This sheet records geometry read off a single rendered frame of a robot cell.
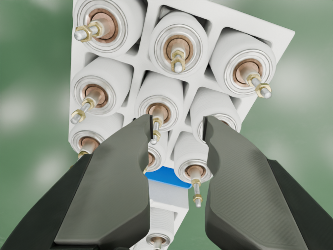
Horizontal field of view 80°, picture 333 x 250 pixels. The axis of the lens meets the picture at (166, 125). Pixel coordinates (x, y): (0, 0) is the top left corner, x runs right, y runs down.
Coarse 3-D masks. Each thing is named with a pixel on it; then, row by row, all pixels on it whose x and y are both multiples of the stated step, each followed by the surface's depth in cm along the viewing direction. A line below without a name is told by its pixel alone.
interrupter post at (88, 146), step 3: (87, 141) 42; (90, 141) 42; (84, 144) 41; (87, 144) 41; (90, 144) 41; (93, 144) 42; (84, 147) 40; (87, 147) 40; (90, 147) 40; (93, 147) 41; (81, 150) 39; (84, 150) 39; (87, 150) 39; (90, 150) 40; (90, 153) 40
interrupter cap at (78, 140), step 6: (78, 132) 40; (84, 132) 40; (90, 132) 40; (96, 132) 40; (72, 138) 41; (78, 138) 41; (84, 138) 41; (90, 138) 41; (96, 138) 41; (102, 138) 41; (72, 144) 42; (78, 144) 42; (96, 144) 42; (78, 150) 43
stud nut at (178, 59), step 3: (177, 57) 24; (174, 60) 24; (177, 60) 24; (180, 60) 24; (183, 60) 24; (171, 63) 24; (174, 63) 24; (183, 63) 24; (171, 66) 24; (183, 66) 24; (171, 69) 24; (183, 69) 24; (180, 72) 25
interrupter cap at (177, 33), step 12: (180, 24) 29; (168, 36) 30; (180, 36) 30; (192, 36) 30; (156, 48) 31; (168, 48) 31; (192, 48) 31; (156, 60) 32; (168, 60) 32; (192, 60) 32; (168, 72) 33
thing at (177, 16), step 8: (168, 16) 31; (176, 16) 29; (184, 16) 29; (192, 16) 35; (160, 24) 30; (168, 24) 29; (192, 24) 29; (152, 32) 31; (200, 32) 30; (152, 40) 31; (152, 48) 31; (208, 48) 32; (152, 56) 32; (200, 64) 32; (192, 72) 33
